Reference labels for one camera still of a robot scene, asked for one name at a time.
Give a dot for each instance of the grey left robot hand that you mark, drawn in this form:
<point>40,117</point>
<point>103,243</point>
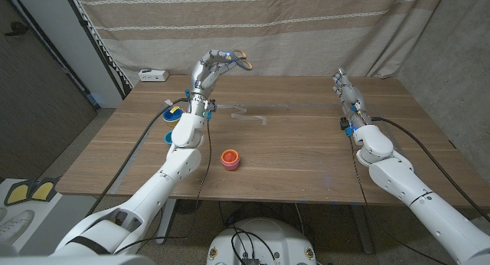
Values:
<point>203,75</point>

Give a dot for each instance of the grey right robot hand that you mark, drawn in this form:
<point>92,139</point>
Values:
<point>352,100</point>

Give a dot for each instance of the white domed robot base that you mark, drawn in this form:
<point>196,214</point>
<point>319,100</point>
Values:
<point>275,238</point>

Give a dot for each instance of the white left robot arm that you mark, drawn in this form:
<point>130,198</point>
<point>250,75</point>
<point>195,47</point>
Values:
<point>153,196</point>

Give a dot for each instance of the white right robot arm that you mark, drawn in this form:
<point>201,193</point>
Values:
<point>421,203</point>

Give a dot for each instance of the clear tape strip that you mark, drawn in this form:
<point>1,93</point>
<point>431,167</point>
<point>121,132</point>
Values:
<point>249,117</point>

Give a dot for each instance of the white power strip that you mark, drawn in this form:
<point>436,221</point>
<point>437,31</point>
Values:
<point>153,75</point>

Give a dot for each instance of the beige striped curtain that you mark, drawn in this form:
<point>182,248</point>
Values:
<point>249,27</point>

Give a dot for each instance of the teal plastic cup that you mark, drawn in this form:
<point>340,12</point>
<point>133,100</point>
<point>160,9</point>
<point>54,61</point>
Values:
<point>168,138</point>

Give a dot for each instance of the orange plastic cup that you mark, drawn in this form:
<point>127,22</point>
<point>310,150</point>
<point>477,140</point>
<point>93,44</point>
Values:
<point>230,156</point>

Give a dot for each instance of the pink plastic cup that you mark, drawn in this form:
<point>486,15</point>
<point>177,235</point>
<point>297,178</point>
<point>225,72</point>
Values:
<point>230,167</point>

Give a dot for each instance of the black curtain stand pole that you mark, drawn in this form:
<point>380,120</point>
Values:
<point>83,23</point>

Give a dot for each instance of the grey table leg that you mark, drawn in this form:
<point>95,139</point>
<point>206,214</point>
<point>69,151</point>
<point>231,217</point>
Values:
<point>361,230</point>

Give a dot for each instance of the black round floor object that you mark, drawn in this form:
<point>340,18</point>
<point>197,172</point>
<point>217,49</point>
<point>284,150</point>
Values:
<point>187,206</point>

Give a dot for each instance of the white table leg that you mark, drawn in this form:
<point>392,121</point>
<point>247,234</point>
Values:
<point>166,223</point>

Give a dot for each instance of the dark textured door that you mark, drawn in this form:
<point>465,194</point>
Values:
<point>34,104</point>

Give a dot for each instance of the yellow black padded object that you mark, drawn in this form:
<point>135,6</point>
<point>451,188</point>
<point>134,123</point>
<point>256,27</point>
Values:
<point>17,194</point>
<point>44,189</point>

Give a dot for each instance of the white platform box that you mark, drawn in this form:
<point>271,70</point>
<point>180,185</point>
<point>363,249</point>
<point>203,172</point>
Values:
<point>49,219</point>

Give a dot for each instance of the white robot torso edge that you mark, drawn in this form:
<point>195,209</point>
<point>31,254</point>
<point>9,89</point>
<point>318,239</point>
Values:
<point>76,260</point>

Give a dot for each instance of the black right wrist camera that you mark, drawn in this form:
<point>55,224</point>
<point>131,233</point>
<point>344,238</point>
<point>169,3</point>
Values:
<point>344,123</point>

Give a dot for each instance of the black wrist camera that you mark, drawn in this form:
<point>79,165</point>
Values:
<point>344,123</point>
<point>210,105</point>

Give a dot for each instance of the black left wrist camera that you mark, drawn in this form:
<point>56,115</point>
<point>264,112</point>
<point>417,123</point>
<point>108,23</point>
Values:
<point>210,105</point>

